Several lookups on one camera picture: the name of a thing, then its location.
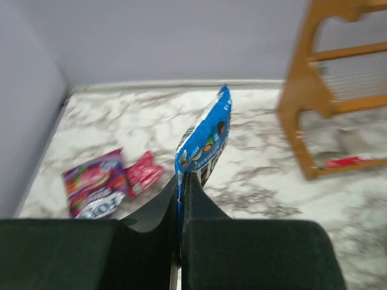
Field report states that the red small snack packet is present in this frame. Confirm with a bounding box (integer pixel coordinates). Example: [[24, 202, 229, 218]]
[[125, 151, 165, 198]]

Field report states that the blue M&M's packet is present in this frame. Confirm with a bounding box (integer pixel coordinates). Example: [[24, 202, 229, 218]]
[[174, 85, 233, 218]]

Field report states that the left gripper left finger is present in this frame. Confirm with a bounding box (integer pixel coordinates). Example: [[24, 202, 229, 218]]
[[1, 178, 178, 289]]

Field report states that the purple Fox's candy bag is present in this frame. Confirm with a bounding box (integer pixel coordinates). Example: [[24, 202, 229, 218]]
[[61, 149, 128, 219]]

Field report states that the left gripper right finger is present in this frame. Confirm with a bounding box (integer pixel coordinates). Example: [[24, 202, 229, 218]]
[[181, 173, 346, 289]]

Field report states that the red white small box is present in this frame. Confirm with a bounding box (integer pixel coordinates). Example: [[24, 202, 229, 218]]
[[322, 156, 371, 169]]

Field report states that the wooden two-tier rack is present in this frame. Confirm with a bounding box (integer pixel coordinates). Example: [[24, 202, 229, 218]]
[[276, 1, 386, 180]]

